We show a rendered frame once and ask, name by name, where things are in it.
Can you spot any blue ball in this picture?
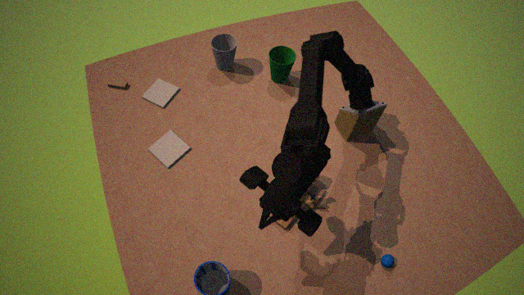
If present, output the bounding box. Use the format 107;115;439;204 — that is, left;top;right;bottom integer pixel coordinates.
381;254;395;268

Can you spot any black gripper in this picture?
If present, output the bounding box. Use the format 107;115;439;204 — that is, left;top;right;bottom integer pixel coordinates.
239;166;322;237

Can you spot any dark blue cup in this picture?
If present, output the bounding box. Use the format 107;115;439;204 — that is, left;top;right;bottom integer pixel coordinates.
194;261;230;295

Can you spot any green cup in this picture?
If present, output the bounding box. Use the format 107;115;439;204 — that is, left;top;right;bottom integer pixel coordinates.
269;46;296;84

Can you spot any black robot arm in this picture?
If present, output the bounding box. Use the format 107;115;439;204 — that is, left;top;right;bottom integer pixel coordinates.
260;30;376;218

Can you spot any dark grey cup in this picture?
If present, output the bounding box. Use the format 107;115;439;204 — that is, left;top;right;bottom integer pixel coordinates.
211;34;237;70

